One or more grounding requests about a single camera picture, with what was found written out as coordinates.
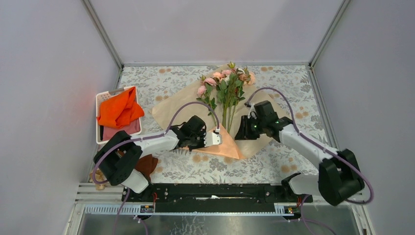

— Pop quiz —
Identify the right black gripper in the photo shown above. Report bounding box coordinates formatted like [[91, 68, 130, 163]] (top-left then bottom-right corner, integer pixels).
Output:
[[234, 115, 266, 141]]

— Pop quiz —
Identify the beige kraft wrapping paper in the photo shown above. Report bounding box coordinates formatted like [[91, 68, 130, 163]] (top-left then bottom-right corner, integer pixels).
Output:
[[151, 80, 272, 159]]

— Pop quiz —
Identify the pink fake flower bouquet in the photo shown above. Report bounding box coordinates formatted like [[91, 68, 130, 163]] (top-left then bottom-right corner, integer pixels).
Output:
[[196, 62, 255, 131]]

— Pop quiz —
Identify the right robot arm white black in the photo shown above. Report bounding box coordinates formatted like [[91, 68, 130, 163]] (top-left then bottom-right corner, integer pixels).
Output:
[[235, 101, 365, 206]]

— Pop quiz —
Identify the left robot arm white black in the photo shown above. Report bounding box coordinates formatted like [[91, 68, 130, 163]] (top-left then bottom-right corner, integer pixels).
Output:
[[93, 116, 207, 201]]

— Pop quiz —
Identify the brown cloth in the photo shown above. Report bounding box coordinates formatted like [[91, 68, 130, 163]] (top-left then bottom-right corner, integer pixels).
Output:
[[135, 154, 159, 181]]

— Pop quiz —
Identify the floral patterned table mat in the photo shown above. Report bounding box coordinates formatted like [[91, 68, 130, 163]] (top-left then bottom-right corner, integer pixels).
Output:
[[119, 65, 327, 184]]

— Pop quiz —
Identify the orange cloth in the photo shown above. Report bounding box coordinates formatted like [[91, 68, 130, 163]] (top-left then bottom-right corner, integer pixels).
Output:
[[96, 86, 144, 129]]

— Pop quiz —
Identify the white plastic basket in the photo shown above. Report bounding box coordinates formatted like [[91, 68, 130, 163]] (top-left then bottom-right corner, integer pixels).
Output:
[[95, 86, 144, 145]]

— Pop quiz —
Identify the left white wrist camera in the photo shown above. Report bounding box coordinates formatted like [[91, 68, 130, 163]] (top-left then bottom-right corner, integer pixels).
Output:
[[204, 129, 222, 147]]

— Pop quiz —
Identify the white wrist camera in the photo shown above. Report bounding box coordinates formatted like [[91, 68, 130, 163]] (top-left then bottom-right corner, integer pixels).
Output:
[[246, 103, 257, 119], [204, 129, 222, 147]]

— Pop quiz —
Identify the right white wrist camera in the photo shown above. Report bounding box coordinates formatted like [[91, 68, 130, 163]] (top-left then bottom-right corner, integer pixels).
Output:
[[246, 103, 257, 119]]

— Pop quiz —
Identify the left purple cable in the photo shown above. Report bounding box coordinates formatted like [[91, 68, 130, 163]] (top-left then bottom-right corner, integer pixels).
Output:
[[92, 101, 220, 235]]

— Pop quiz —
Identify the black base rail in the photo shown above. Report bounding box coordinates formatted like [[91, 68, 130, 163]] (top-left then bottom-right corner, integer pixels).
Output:
[[122, 183, 313, 213]]

